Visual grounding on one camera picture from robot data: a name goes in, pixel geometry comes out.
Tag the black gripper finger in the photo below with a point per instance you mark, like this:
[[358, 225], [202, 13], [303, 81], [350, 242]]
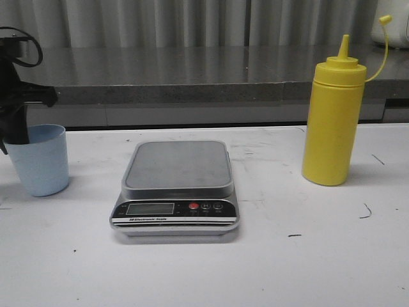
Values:
[[16, 131]]

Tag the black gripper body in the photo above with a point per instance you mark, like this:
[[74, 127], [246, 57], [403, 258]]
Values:
[[15, 93]]

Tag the light blue plastic cup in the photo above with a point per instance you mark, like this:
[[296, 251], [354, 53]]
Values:
[[42, 164]]

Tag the yellow squeeze bottle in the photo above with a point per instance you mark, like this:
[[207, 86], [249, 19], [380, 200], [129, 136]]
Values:
[[334, 109]]

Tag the silver digital kitchen scale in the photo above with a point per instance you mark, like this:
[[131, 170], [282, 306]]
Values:
[[177, 189]]

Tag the grey stone counter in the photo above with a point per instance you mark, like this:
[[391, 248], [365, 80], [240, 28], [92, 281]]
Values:
[[108, 88]]

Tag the grey curtain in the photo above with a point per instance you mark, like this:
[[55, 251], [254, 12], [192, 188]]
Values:
[[83, 24]]

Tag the white rice cooker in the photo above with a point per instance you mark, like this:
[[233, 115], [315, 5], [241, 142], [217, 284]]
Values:
[[397, 31]]

